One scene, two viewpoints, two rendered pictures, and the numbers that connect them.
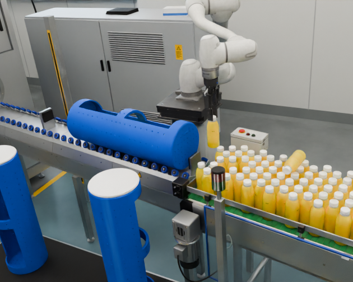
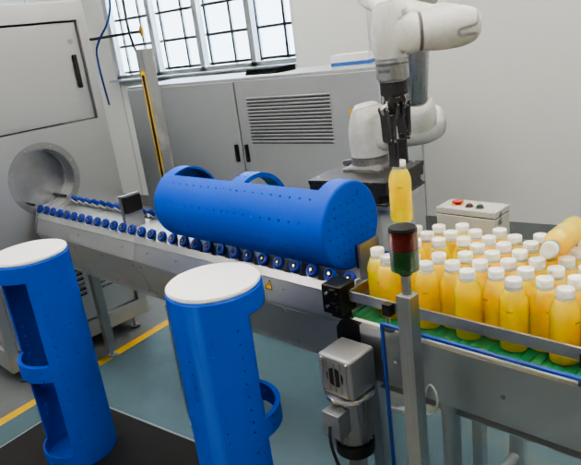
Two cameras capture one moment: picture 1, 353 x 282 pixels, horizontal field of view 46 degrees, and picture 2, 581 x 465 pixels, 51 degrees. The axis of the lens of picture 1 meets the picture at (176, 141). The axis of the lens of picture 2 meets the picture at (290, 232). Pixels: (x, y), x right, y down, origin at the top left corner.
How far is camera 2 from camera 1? 64 cm
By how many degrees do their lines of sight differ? 12
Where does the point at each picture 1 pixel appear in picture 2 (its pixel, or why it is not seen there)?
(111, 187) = (206, 288)
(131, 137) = (254, 212)
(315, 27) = not seen: outside the picture
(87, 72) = (215, 166)
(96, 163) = not seen: hidden behind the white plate
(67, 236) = (159, 417)
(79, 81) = not seen: hidden behind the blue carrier
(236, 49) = (441, 19)
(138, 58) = (292, 137)
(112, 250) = (207, 414)
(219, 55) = (409, 32)
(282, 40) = (529, 112)
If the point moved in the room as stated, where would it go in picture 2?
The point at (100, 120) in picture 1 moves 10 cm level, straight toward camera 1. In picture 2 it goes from (205, 190) to (204, 197)
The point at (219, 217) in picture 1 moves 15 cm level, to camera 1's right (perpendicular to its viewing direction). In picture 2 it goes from (409, 334) to (477, 329)
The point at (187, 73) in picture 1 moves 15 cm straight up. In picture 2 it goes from (361, 122) to (358, 84)
